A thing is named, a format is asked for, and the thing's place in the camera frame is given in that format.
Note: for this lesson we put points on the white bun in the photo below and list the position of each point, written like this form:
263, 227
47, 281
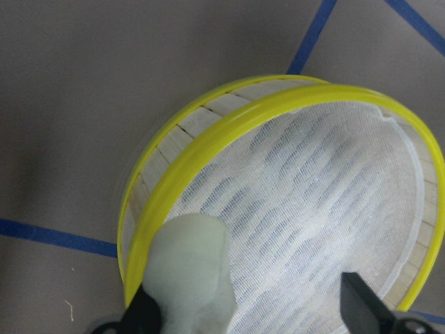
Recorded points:
187, 274

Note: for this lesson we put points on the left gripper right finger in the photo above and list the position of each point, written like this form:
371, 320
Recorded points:
360, 308

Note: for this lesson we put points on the centre yellow bamboo steamer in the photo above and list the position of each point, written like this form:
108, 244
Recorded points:
309, 176

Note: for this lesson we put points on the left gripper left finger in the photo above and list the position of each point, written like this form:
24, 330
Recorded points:
142, 316

